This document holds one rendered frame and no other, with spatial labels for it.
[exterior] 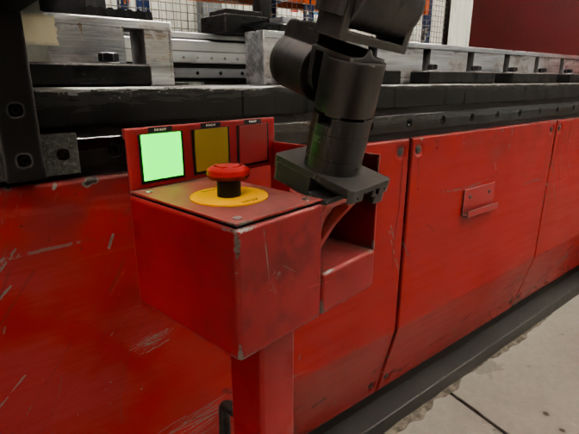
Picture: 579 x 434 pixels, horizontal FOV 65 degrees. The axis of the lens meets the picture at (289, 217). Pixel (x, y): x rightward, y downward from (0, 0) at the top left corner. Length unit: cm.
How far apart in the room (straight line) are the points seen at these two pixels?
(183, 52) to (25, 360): 70
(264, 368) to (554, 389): 124
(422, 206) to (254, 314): 75
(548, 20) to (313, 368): 192
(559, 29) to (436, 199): 144
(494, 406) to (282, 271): 117
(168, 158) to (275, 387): 27
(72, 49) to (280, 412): 55
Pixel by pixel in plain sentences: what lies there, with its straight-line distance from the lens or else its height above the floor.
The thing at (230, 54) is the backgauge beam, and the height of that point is 94.
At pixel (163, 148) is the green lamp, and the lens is 47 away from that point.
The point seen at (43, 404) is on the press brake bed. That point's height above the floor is 48.
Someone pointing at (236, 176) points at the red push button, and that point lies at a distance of 40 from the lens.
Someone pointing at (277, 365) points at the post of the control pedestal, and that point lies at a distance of 52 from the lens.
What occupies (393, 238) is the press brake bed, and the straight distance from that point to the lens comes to 102.
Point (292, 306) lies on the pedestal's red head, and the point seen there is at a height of 69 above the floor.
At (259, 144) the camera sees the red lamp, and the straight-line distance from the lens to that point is 55.
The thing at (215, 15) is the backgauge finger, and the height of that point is 103.
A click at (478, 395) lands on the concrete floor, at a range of 152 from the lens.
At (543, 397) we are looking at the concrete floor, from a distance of 159.
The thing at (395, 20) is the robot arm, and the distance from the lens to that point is 42.
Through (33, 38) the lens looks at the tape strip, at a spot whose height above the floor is 94.
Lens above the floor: 88
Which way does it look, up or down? 17 degrees down
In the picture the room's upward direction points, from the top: straight up
